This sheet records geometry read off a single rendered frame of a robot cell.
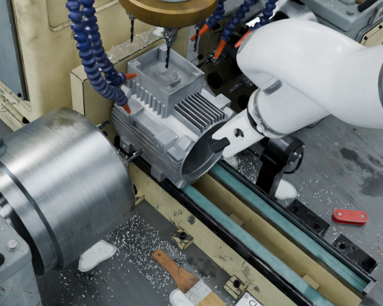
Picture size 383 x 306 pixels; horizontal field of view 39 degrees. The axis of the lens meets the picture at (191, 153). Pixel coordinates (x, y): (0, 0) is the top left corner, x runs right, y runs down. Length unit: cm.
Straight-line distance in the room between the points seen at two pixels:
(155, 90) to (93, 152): 21
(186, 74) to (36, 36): 30
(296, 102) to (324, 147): 76
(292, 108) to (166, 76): 40
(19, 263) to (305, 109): 45
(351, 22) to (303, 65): 69
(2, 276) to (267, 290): 55
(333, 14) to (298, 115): 60
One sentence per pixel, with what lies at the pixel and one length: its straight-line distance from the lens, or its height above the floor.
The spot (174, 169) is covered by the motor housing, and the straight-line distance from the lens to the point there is 106.
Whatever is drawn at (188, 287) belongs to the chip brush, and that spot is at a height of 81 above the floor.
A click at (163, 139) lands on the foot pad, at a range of 104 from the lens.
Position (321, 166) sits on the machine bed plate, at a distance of 145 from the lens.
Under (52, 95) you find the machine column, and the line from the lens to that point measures 121.
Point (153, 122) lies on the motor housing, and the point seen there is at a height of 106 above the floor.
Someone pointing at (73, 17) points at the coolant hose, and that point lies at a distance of 80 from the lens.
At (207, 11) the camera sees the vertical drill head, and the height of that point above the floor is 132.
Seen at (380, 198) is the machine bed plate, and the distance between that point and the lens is 144.
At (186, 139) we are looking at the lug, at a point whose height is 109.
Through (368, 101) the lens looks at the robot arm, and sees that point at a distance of 55.
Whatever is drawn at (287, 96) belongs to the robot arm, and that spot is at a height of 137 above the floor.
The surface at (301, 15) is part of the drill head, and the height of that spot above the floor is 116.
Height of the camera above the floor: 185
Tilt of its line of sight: 49 degrees down
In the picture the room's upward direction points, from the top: 10 degrees clockwise
